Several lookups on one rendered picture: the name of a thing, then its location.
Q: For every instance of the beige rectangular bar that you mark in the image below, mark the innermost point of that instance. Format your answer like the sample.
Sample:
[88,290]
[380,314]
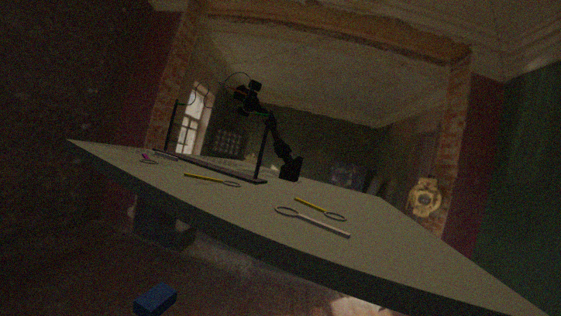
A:
[164,155]

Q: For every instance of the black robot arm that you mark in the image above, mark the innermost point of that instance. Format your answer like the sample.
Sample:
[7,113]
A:
[282,149]

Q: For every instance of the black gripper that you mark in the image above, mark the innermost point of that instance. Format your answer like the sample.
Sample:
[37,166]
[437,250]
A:
[249,101]

